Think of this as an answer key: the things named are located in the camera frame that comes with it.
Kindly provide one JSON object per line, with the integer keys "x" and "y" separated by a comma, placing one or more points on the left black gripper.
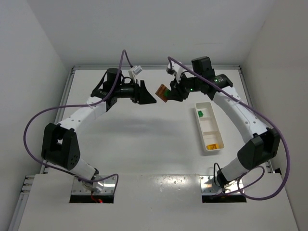
{"x": 137, "y": 93}

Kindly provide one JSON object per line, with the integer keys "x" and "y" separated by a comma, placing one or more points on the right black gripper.
{"x": 175, "y": 90}

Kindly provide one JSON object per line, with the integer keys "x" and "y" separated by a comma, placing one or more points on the orange lego plate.
{"x": 160, "y": 92}

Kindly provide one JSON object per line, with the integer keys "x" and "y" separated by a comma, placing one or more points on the green lego brick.
{"x": 166, "y": 93}
{"x": 200, "y": 114}

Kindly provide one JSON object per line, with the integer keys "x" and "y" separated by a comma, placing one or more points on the yellow lego brick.
{"x": 212, "y": 147}

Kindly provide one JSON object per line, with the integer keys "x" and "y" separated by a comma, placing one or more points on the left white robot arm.
{"x": 60, "y": 144}

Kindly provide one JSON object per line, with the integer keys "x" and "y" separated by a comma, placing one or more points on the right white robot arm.
{"x": 260, "y": 142}

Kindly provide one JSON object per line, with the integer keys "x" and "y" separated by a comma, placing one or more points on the white divided tray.
{"x": 208, "y": 127}

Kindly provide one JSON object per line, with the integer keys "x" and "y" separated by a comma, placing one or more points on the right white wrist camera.
{"x": 175, "y": 70}

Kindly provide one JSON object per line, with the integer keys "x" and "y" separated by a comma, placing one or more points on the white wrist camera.
{"x": 134, "y": 71}
{"x": 175, "y": 70}

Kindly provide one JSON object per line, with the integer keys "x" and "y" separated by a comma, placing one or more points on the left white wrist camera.
{"x": 134, "y": 71}

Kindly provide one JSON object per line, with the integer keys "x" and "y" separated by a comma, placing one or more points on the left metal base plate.
{"x": 102, "y": 188}

